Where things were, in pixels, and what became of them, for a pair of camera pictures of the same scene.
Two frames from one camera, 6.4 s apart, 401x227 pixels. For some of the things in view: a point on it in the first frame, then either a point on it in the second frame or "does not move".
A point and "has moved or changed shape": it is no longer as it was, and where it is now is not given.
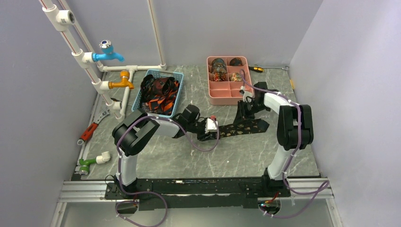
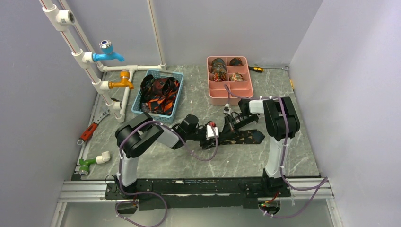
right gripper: (241, 115) → (229, 120)
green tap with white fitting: (83, 170) does not move
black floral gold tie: (243, 126) has moved or changed shape
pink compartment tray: (226, 75) does not move
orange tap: (125, 75) does not move
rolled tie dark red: (236, 61) does not move
